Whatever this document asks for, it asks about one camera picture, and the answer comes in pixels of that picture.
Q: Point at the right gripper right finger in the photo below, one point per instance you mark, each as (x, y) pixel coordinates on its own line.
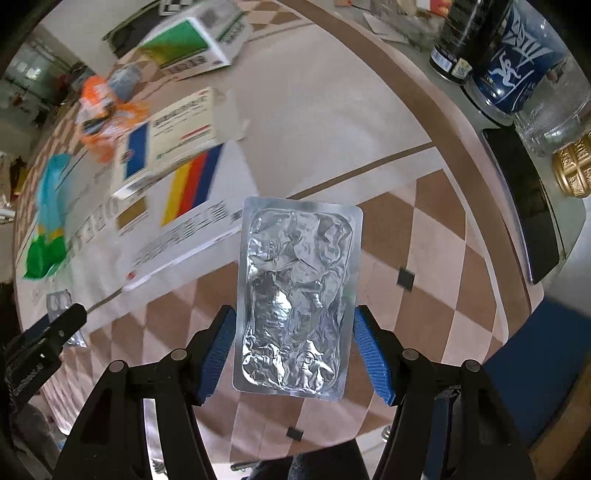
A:
(450, 421)

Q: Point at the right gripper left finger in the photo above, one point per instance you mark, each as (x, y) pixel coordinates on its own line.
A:
(108, 439)

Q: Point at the small silver blister pack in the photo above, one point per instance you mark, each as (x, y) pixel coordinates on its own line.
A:
(66, 318)

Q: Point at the teal green snack bag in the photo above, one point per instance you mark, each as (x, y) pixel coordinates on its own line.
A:
(48, 249)

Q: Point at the striped white medicine box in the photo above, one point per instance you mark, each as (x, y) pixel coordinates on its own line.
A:
(184, 213)

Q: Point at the large silver blister pack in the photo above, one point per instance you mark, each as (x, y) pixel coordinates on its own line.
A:
(298, 269)

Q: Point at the orange plastic bag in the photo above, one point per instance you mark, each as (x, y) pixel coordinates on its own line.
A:
(103, 118)

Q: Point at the blue white medicine box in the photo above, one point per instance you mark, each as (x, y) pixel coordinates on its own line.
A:
(171, 137)

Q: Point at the green white medicine box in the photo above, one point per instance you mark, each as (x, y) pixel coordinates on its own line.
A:
(204, 37)

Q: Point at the blue seat cushion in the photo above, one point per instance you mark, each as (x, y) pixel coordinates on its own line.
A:
(535, 370)

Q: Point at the black phone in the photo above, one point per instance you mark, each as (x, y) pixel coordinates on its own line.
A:
(529, 198)

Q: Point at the gold grenade bottle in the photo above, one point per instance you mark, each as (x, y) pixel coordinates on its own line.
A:
(572, 167)

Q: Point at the black spray can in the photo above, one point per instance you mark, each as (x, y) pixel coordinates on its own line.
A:
(466, 36)

